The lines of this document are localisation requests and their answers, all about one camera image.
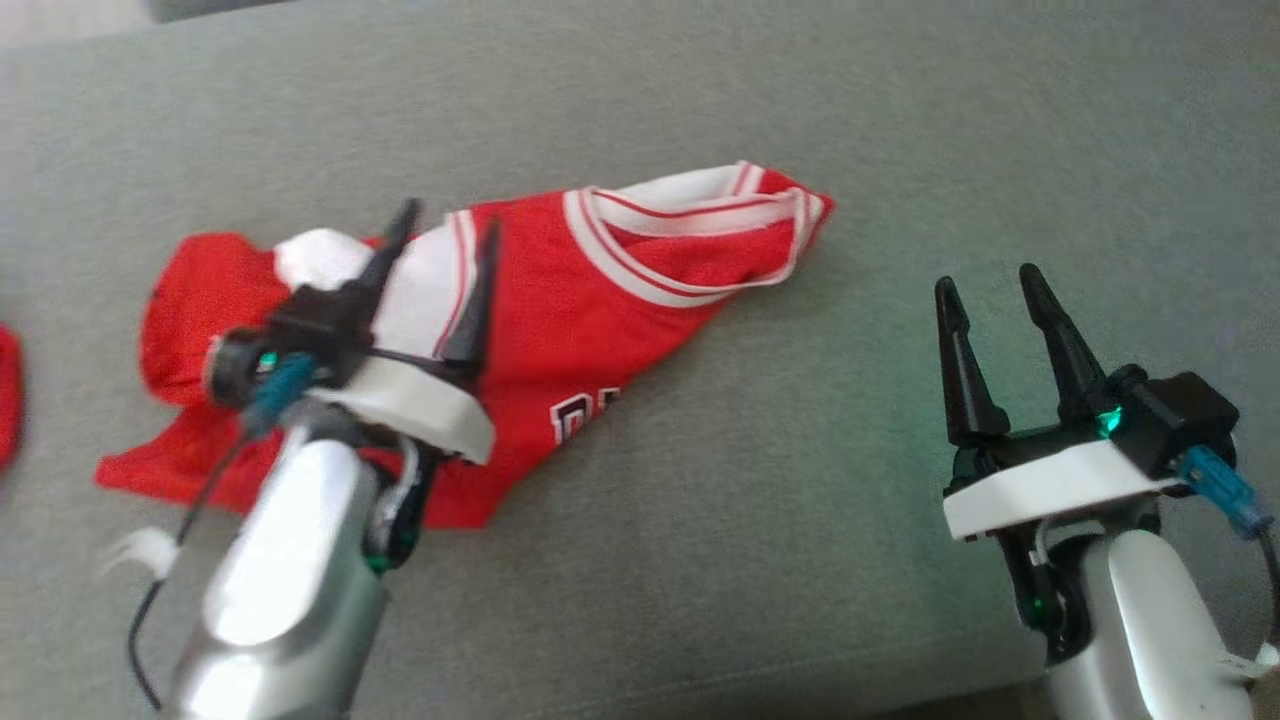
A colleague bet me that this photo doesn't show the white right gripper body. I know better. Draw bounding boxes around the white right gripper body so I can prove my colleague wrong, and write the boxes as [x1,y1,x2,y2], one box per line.
[942,422,1186,541]

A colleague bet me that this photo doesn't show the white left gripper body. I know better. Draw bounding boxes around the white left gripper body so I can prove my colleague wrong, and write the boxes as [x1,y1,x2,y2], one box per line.
[270,285,496,466]

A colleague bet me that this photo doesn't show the grey fabric sofa seat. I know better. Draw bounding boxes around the grey fabric sofa seat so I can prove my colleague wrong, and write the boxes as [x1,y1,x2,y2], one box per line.
[0,0,1280,720]

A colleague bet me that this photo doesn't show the red jersey with white trim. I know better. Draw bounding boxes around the red jersey with white trim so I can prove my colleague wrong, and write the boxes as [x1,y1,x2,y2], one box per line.
[95,160,836,531]

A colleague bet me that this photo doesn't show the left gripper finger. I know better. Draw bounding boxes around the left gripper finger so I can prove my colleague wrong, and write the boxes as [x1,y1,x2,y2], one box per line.
[438,218,503,379]
[345,198,423,321]

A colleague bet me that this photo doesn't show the red shorts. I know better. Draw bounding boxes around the red shorts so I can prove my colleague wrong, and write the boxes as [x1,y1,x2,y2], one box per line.
[0,322,26,471]

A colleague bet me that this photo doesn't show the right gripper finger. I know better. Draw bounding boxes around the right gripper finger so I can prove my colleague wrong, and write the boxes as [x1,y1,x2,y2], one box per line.
[935,277,1011,448]
[1018,263,1109,426]

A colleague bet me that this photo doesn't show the white cable tag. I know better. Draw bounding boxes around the white cable tag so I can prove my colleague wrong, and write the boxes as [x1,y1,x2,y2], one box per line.
[100,528,179,581]
[1225,645,1280,683]

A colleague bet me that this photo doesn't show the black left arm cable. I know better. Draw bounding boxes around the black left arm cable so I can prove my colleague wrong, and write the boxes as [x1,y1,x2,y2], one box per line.
[128,352,319,711]

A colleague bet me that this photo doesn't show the white right cable tag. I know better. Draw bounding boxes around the white right cable tag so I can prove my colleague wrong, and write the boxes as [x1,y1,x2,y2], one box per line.
[1225,645,1280,683]

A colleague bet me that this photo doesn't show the white left cable tag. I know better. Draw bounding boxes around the white left cable tag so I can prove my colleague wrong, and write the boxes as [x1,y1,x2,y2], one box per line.
[100,528,179,581]

